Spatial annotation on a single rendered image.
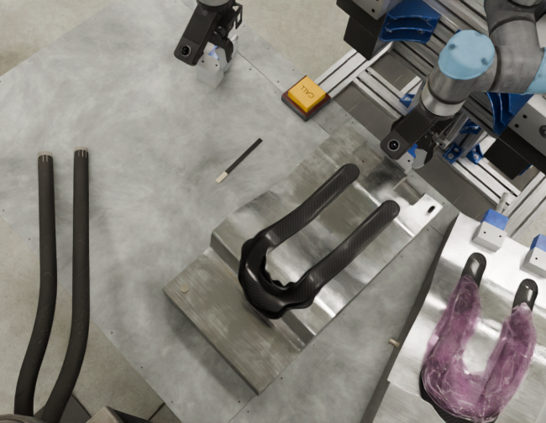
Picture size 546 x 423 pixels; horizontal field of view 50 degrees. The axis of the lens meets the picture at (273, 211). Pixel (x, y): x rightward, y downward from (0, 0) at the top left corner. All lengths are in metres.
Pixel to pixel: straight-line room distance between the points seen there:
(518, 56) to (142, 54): 0.81
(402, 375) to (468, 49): 0.56
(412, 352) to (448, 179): 1.01
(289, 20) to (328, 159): 1.40
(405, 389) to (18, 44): 1.98
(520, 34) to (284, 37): 1.51
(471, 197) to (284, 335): 1.09
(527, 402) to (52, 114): 1.10
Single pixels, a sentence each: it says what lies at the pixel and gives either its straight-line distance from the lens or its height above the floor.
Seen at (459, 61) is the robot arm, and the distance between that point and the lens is 0.99.
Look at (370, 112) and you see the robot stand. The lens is 2.08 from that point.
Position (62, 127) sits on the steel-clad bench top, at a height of 0.80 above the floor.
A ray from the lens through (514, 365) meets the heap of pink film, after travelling 1.15.
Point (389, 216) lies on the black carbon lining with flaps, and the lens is 1.17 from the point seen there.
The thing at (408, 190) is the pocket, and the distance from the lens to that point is 1.23.
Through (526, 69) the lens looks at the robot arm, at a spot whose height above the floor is 1.17.
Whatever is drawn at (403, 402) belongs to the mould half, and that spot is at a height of 0.91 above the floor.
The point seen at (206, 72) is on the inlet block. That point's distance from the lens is 1.34.
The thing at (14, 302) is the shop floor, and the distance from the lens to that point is 2.11.
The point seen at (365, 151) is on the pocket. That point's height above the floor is 0.86.
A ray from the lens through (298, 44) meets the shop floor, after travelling 2.46.
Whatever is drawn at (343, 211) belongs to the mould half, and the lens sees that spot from 1.16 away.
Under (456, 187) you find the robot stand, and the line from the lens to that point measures 2.03.
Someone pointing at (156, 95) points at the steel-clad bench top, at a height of 0.80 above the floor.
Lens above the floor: 1.94
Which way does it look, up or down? 68 degrees down
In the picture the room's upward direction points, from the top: 10 degrees clockwise
